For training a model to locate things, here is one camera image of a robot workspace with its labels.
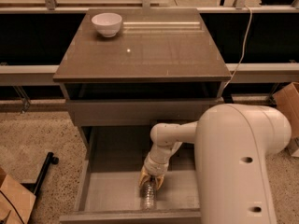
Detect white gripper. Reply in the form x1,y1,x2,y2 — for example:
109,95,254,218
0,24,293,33
138,155,169,189

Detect clear plastic water bottle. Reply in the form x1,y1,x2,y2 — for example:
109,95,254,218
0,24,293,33
141,177,156,210

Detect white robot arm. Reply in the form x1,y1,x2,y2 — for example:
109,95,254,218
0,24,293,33
139,104,292,224

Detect open grey middle drawer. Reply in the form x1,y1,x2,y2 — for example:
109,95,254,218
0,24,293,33
60,126,202,224

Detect closed grey top drawer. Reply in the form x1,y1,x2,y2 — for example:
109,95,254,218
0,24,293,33
65,98,223,126

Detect grey drawer cabinet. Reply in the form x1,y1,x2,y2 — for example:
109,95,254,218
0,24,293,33
53,8,231,149

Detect brown cardboard box left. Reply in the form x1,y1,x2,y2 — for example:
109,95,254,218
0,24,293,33
0,167,36,224

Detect cardboard box right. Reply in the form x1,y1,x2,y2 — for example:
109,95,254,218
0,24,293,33
273,82,299,158

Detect white ceramic bowl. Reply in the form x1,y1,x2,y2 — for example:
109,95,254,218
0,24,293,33
92,13,122,37

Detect metal railing beam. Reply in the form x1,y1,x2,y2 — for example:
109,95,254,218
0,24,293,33
0,63,299,86

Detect white cable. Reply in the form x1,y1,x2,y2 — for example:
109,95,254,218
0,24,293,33
222,5,254,91

